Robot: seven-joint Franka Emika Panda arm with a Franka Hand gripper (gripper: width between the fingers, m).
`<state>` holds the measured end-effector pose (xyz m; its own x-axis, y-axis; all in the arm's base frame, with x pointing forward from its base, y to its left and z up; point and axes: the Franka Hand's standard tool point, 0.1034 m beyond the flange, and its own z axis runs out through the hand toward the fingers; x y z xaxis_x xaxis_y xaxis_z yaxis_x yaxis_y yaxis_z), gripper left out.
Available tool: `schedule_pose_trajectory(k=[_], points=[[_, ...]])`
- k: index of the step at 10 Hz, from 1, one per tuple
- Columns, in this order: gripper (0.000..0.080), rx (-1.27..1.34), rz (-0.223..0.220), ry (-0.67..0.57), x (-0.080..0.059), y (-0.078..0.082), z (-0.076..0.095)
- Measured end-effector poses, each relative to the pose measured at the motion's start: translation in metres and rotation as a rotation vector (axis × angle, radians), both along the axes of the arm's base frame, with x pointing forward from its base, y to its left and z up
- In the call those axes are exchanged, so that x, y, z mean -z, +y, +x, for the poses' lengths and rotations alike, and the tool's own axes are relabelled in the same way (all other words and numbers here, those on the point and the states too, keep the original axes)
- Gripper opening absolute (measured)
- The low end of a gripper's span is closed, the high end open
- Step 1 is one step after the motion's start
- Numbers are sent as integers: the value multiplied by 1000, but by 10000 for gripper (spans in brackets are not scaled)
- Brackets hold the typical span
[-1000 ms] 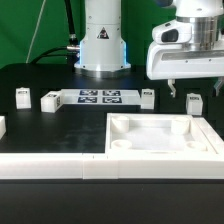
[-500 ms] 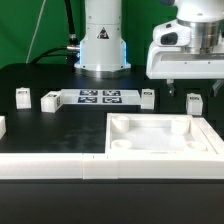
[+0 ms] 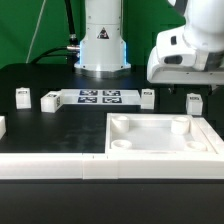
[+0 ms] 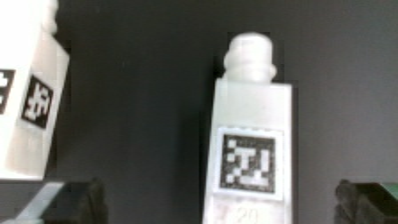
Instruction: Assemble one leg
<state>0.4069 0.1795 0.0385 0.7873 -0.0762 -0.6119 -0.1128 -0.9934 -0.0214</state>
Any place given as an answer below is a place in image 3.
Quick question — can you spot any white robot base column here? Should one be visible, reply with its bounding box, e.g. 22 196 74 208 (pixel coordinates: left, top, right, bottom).
74 0 131 78

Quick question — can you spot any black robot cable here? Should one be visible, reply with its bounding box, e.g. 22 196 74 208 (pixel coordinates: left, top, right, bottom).
29 0 82 64

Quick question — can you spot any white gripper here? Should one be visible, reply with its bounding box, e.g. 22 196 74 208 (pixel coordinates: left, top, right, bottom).
168 84 222 94

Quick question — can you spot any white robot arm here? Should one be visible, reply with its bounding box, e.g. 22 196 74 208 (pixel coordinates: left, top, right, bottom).
147 0 224 86

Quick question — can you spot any white U-shaped obstacle fence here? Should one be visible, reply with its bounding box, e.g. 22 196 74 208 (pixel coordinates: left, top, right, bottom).
0 115 224 181

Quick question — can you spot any white square tabletop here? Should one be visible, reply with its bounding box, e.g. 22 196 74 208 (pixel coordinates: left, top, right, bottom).
105 113 224 156

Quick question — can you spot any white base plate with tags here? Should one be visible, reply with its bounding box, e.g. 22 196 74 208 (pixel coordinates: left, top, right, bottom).
61 89 140 105

